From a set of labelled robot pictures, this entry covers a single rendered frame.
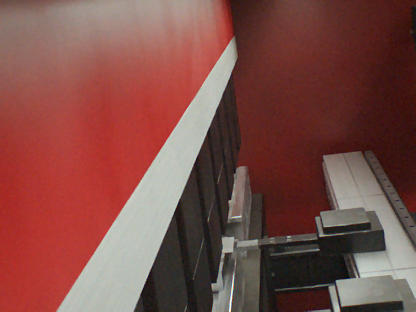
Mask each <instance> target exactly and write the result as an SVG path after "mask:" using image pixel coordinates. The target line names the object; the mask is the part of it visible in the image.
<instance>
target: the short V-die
mask: <svg viewBox="0 0 416 312"><path fill-rule="evenodd" d="M228 260H229V253H222V257H221V262H220V269H219V273H218V280H217V283H212V288H213V292H214V291H224V287H225V282H226V274H227V269H228Z"/></svg>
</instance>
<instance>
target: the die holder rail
mask: <svg viewBox="0 0 416 312"><path fill-rule="evenodd" d="M234 179H235V181H234V186H233V193H232V197H231V200H230V201H229V216H228V220H227V227H226V234H225V235H222V239H223V237H228V238H229V237H234V240H235V239H239V241H248V235H249V226H250V210H252V194H251V192H250V182H249V176H248V167H247V166H240V167H239V168H237V170H236V174H234ZM240 254H241V258H244V257H247V250H246V251H240Z"/></svg>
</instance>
